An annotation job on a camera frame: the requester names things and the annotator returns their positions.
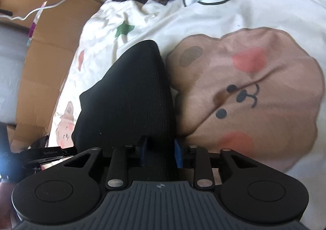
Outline black shorts with bear pattern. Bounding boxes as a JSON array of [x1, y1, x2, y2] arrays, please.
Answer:
[[72, 40, 180, 182]]

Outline person's left hand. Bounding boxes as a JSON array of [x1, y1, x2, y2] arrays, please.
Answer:
[[0, 182, 19, 229]]

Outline cream bear print bedsheet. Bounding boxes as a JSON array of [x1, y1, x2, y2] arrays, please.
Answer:
[[49, 0, 325, 229]]

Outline flattened brown cardboard box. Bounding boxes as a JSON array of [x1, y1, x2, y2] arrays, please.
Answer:
[[1, 0, 103, 152]]

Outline white power cable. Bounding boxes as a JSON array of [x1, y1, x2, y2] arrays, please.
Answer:
[[0, 0, 101, 22]]

